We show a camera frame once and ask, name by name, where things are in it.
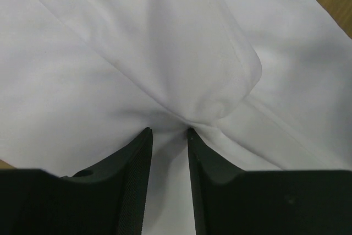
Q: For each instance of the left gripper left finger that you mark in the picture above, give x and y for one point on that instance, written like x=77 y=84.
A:
x=108 y=197

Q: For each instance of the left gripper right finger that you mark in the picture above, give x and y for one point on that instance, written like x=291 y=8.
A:
x=229 y=200

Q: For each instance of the white t-shirt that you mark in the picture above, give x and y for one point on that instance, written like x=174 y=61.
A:
x=267 y=83

